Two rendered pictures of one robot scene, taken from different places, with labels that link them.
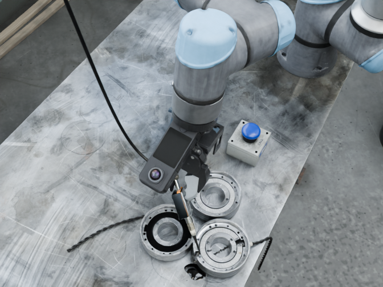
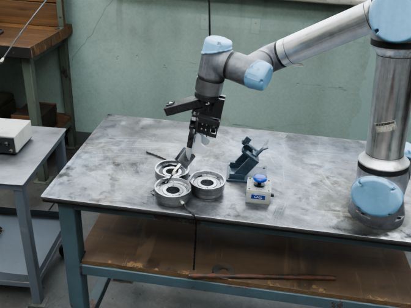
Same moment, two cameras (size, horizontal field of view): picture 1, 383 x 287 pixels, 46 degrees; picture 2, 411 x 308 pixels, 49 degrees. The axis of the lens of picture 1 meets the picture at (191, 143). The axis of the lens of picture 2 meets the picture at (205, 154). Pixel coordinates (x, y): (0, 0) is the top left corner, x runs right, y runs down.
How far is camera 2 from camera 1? 1.11 m
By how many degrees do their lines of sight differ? 55
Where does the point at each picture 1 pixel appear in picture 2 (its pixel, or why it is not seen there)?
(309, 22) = not seen: hidden behind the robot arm
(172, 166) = (177, 104)
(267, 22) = (246, 60)
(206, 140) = (203, 117)
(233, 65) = (215, 63)
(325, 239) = not seen: outside the picture
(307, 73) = (353, 211)
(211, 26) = (216, 38)
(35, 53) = not seen: hidden behind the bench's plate
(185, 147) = (187, 101)
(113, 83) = (263, 142)
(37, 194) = (172, 138)
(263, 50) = (234, 70)
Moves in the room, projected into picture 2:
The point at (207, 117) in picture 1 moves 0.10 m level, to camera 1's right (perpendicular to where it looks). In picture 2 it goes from (199, 88) to (211, 102)
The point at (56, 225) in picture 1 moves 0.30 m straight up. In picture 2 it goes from (158, 146) to (158, 63)
